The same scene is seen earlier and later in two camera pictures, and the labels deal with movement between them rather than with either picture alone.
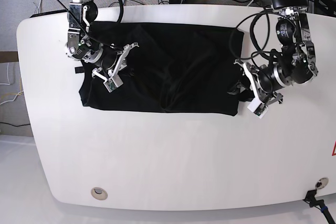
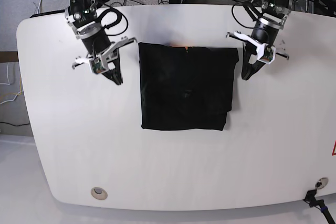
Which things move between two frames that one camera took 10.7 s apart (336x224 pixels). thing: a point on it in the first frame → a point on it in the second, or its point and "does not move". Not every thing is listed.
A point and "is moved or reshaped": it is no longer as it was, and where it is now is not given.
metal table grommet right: (321, 183) does not move
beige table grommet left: (98, 193) does not move
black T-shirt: (176, 67) is moved or reshaped
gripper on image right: (265, 81) → (262, 42)
